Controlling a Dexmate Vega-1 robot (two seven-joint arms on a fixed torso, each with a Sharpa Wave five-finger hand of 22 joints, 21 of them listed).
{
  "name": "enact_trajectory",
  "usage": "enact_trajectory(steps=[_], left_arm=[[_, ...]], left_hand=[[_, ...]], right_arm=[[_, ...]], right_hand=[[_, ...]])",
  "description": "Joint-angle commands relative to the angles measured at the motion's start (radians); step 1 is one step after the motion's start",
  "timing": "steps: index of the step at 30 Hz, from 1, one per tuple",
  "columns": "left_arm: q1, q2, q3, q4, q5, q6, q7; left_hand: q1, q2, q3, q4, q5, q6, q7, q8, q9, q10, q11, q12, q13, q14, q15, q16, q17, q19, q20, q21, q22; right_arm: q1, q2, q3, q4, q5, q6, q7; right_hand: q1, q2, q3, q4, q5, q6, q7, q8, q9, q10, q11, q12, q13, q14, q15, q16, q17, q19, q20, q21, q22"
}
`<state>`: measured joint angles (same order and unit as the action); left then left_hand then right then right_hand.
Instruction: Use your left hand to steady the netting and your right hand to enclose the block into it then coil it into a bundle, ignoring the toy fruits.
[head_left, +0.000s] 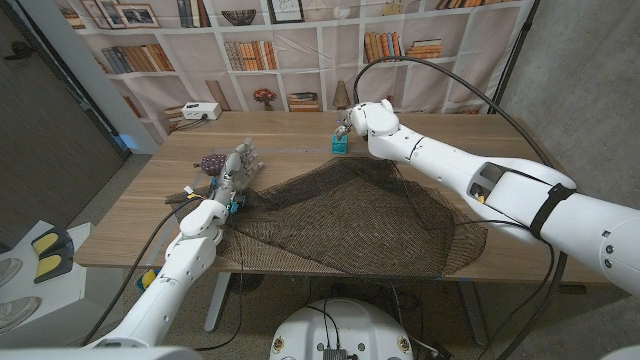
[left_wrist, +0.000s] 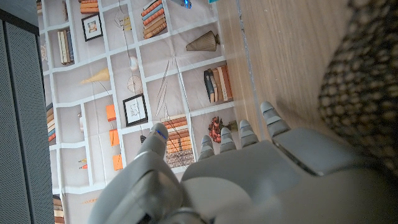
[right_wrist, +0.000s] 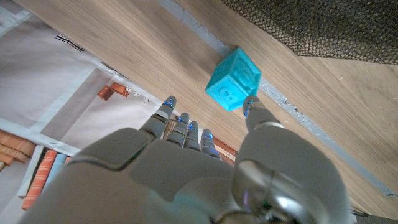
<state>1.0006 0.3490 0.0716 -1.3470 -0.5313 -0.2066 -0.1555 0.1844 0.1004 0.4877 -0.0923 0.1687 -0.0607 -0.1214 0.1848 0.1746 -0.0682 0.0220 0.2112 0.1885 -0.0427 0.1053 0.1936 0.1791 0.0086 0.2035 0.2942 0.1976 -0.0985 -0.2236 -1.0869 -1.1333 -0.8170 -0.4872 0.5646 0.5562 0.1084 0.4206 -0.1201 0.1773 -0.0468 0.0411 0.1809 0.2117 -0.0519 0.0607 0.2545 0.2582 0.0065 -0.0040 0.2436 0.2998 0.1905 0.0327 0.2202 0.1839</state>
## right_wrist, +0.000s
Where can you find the black mesh netting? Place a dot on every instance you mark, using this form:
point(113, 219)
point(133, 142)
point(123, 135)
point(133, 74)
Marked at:
point(326, 28)

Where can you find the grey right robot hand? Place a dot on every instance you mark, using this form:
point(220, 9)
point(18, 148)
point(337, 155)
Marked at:
point(186, 186)

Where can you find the printed bookshelf backdrop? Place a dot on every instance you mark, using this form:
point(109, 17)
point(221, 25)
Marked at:
point(46, 93)

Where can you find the teal toy block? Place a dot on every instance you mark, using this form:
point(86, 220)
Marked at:
point(233, 81)

